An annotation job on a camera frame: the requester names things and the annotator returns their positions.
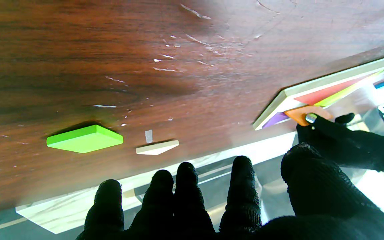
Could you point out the orange tangram parallelogram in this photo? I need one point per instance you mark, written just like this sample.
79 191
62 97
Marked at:
298 112

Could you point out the large yellow tangram triangle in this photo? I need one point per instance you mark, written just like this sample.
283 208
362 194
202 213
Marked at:
342 95

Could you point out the small natural wood triangle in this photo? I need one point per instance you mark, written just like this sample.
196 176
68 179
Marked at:
157 147

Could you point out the large red tangram triangle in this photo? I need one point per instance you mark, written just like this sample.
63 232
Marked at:
325 95

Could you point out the clear tape strip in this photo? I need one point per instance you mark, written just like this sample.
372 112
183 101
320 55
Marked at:
148 136

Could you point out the green tangram square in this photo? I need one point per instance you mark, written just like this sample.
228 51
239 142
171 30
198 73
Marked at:
85 139

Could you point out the purple tangram triangle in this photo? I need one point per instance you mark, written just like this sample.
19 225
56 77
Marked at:
275 119

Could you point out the square wooden puzzle tray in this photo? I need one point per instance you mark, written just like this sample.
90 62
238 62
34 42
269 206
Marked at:
328 81

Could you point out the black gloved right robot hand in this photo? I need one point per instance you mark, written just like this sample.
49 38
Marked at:
278 213

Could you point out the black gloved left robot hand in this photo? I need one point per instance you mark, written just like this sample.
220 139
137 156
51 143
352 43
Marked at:
348 143

